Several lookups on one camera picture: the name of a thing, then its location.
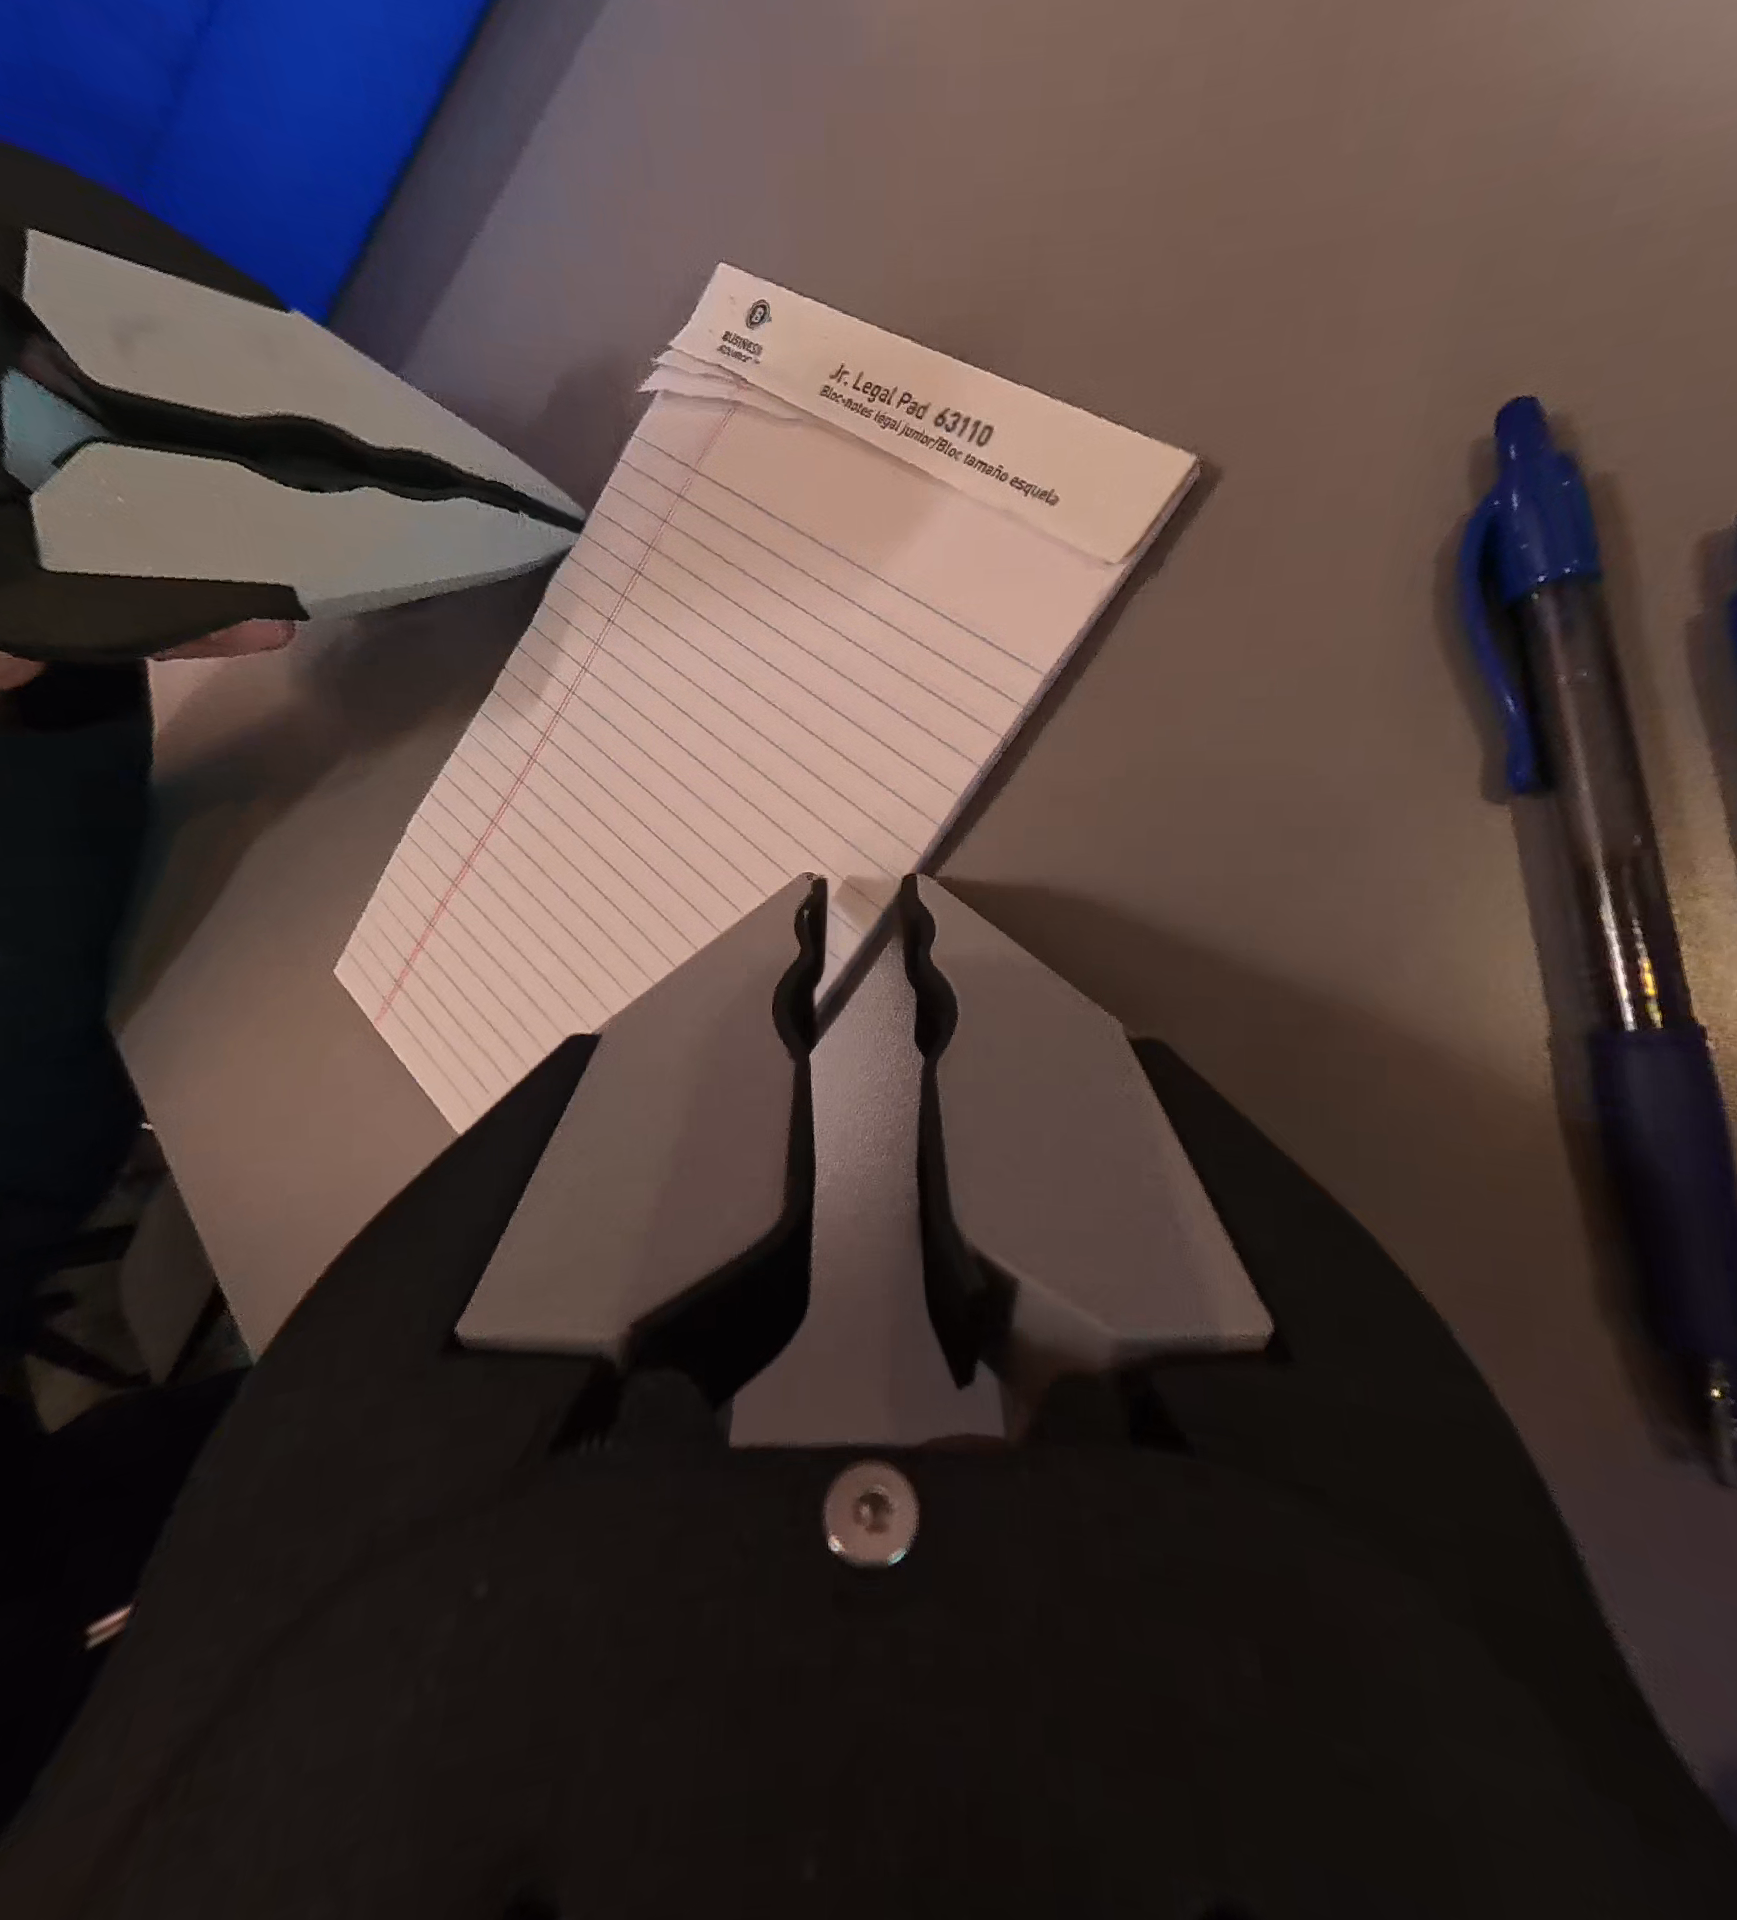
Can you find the blue plastic bin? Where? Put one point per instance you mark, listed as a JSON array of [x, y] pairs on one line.
[[283, 120]]

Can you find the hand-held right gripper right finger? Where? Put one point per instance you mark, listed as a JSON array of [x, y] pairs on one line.
[[1093, 1185]]

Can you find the white legal pad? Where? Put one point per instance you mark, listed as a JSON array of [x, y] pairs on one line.
[[749, 674]]

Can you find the person's left forearm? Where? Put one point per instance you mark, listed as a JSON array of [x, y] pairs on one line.
[[12, 975]]

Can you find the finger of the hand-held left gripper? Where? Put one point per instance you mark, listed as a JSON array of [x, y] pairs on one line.
[[238, 352], [253, 540]]

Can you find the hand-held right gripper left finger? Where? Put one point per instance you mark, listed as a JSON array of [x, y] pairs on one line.
[[642, 1201]]

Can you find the grey desk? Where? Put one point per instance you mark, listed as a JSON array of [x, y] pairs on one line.
[[1334, 301]]

